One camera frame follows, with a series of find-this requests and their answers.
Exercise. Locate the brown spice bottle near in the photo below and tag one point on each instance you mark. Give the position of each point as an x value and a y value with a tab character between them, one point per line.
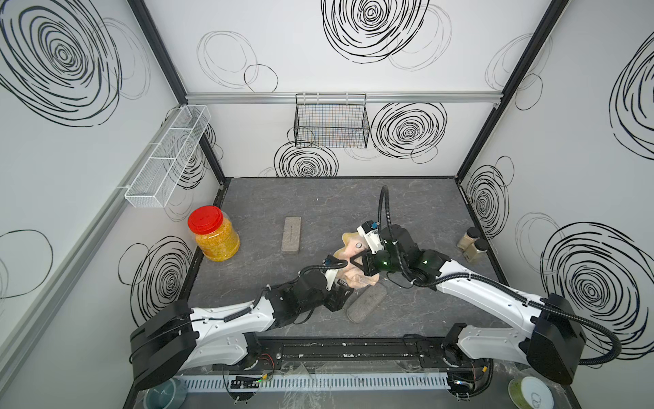
476	250

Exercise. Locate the brown spice bottle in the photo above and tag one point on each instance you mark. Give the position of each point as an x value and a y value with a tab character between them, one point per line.
469	237
476	250

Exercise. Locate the red lid yellow jar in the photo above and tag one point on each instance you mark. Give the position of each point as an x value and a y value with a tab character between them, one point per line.
214	233

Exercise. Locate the grey rectangular eyeglass case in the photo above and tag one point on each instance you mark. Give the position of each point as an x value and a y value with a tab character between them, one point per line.
291	238

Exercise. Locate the white slotted cable duct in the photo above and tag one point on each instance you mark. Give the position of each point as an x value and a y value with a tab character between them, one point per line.
319	382

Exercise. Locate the brown spice bottle far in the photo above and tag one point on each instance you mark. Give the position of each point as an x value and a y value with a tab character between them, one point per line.
469	237

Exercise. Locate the white mesh shelf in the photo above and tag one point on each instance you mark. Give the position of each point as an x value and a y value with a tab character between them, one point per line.
172	151

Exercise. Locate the teal tape roll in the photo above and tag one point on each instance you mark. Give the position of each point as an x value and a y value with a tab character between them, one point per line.
169	395

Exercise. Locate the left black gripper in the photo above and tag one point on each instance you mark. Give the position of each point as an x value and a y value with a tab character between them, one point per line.
337	298

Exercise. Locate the green tape roll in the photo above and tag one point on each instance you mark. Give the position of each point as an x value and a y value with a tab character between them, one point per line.
530	393

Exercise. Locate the black wire basket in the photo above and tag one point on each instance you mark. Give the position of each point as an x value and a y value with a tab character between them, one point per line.
331	120

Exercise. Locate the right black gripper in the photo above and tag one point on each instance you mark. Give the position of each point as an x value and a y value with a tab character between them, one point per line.
365	263

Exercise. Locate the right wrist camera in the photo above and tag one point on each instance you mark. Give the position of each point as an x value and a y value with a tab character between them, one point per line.
369	231

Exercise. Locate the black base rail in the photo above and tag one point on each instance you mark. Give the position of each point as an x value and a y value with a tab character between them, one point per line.
357	350

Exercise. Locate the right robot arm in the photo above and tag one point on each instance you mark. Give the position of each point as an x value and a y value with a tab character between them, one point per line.
542	333

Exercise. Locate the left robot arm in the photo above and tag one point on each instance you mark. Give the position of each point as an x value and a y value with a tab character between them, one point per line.
274	307

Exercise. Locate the grey oval eyeglass case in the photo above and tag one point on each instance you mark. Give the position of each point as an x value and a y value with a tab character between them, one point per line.
366	303

